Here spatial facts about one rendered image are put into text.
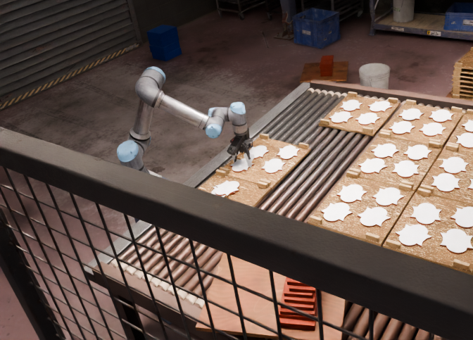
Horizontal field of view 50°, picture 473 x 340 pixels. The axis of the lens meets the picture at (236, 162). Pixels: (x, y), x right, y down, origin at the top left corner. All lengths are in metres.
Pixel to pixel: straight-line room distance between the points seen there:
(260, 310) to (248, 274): 0.19
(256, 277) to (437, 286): 1.68
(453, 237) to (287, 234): 1.96
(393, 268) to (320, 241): 0.05
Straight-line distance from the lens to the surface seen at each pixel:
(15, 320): 3.79
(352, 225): 2.33
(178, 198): 0.40
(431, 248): 2.24
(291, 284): 1.76
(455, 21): 6.77
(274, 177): 2.66
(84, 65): 7.53
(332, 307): 1.86
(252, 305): 1.89
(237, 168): 2.75
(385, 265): 0.33
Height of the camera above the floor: 2.45
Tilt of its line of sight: 32 degrees down
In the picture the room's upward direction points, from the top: 10 degrees counter-clockwise
